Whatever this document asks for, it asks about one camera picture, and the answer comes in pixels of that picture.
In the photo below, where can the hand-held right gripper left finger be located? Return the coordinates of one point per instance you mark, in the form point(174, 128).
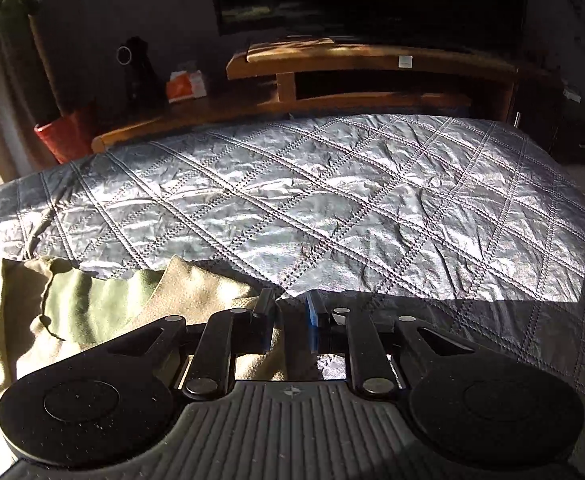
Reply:
point(263, 325)

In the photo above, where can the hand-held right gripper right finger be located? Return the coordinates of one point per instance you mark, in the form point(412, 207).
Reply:
point(315, 317)

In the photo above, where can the beige t-shirt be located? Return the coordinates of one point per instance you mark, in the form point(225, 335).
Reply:
point(2, 340)

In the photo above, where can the silver quilted blanket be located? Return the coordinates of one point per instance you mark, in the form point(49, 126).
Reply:
point(322, 200)

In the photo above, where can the low wooden table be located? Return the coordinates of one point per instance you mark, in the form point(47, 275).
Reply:
point(182, 115)

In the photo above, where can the orange tissue box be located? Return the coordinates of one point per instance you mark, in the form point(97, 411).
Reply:
point(187, 87)

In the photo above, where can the red plant pot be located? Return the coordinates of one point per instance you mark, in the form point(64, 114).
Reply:
point(65, 135)

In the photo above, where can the black bottle-shaped device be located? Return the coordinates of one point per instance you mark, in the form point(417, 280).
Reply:
point(140, 75)

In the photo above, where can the black television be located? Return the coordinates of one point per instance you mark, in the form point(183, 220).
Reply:
point(372, 0)

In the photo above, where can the dark side cabinet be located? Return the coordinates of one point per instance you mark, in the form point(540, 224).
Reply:
point(582, 135)

